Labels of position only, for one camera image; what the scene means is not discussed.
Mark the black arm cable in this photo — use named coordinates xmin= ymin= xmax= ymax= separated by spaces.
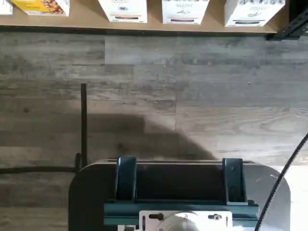
xmin=254 ymin=132 xmax=308 ymax=231

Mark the brown lower shelf board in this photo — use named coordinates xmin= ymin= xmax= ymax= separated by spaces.
xmin=0 ymin=0 xmax=291 ymax=37

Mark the white box pink strip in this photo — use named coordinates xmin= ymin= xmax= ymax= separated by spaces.
xmin=161 ymin=0 xmax=210 ymax=25

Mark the dark rounded robot base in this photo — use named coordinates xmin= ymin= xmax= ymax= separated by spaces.
xmin=68 ymin=160 xmax=292 ymax=231

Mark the white box green strip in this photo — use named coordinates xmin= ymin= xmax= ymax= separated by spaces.
xmin=224 ymin=0 xmax=287 ymax=27

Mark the white box orange strip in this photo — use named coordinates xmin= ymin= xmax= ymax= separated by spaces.
xmin=98 ymin=0 xmax=148 ymax=24

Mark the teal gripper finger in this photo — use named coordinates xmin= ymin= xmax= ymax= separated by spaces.
xmin=221 ymin=158 xmax=248 ymax=205
xmin=116 ymin=156 xmax=137 ymax=202

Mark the purely elizabeth yellow box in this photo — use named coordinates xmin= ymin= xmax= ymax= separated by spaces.
xmin=10 ymin=0 xmax=70 ymax=17

